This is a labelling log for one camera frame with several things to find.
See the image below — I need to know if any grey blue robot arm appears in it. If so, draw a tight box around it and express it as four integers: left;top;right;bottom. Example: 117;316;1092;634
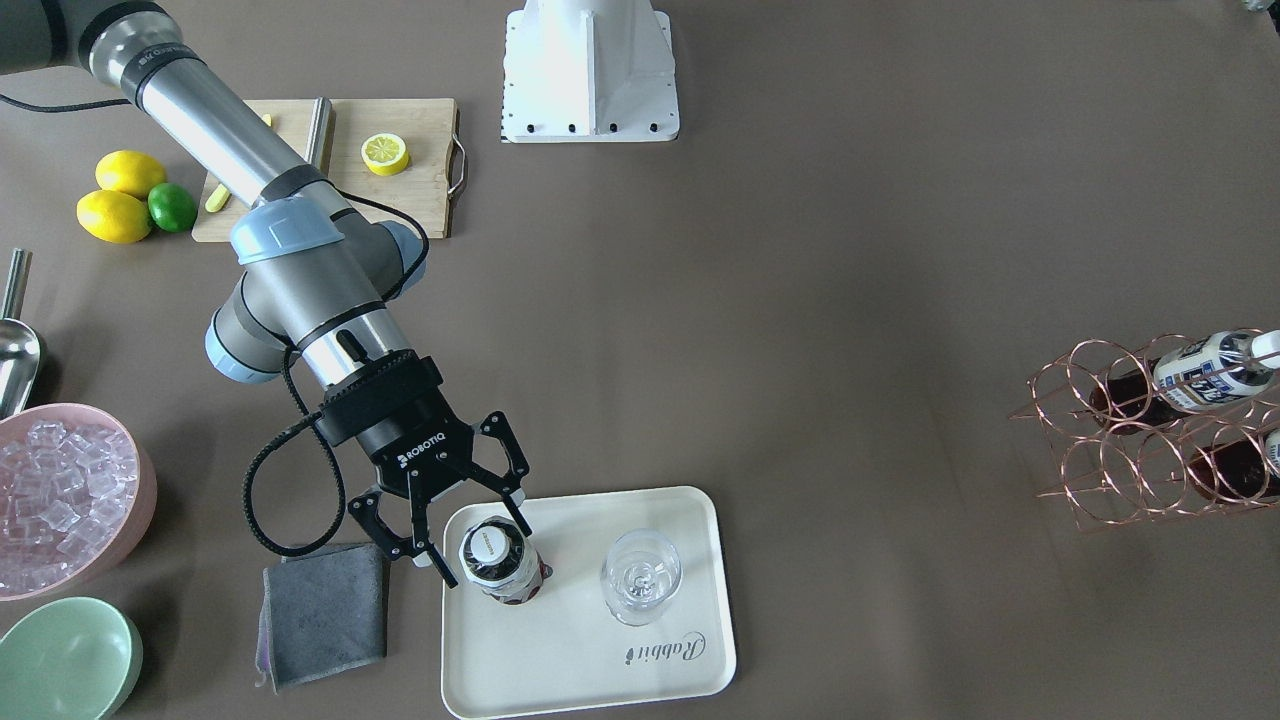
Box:
3;1;529;585

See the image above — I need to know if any bamboo cutting board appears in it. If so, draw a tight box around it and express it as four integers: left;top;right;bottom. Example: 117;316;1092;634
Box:
191;97;460;243

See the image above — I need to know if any tea bottle lower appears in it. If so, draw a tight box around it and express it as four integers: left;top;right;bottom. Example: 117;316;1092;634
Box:
1188;430;1279;503

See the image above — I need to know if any green empty bowl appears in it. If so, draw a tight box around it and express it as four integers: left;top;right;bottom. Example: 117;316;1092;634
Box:
1;597;143;719

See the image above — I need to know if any copper wire bottle basket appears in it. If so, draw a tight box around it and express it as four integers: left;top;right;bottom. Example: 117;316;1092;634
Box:
1015;334;1277;530

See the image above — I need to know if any upper yellow lemon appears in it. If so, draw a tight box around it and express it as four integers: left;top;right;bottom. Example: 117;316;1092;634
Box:
93;149;168;200

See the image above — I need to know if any lower yellow lemon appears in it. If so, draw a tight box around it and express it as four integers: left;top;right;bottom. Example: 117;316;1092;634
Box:
76;190;152;243

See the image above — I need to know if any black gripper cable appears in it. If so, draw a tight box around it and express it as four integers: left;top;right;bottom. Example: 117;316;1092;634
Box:
0;90;431;557

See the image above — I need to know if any half lemon slice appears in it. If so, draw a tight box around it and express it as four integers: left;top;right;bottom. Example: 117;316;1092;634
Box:
360;132;411;177

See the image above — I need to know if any steel muddler black tip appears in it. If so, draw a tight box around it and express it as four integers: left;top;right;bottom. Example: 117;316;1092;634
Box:
300;97;335;174

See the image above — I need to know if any green lime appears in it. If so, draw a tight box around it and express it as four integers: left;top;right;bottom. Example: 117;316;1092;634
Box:
146;182;198;233

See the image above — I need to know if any yellow plastic knife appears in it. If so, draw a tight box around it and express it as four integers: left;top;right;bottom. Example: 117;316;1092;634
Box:
204;113;274;214

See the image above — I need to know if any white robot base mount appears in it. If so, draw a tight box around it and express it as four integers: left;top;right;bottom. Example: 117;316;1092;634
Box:
500;1;681;143

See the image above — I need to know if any pink bowl of ice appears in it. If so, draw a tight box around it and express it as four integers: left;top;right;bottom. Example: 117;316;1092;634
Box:
1;404;157;602

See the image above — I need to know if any clear wine glass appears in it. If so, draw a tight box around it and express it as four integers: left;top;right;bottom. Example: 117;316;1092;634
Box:
600;528;684;626

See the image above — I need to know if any tea bottle upper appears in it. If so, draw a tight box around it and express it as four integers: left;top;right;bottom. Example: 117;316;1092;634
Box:
1087;331;1279;434

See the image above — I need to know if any steel ice scoop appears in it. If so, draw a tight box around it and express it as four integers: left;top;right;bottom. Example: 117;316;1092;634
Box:
1;249;44;419

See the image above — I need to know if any yellow lemon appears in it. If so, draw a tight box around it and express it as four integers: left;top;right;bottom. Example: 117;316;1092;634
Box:
76;190;152;243
93;149;168;200

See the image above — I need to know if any grey folded cloth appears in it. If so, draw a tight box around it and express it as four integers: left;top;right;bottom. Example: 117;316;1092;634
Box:
255;543;388;692

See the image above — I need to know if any cream rabbit tray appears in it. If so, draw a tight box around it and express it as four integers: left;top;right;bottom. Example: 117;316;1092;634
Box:
442;486;739;719

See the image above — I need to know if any tea bottle carried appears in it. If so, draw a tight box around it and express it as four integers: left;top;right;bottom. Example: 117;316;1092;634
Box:
458;516;554;605

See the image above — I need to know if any tea bottle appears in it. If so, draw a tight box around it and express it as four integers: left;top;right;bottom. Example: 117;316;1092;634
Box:
1087;331;1279;434
1188;430;1279;503

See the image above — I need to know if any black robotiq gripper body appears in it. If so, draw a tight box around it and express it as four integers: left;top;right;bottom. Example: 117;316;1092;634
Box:
316;352;475;498

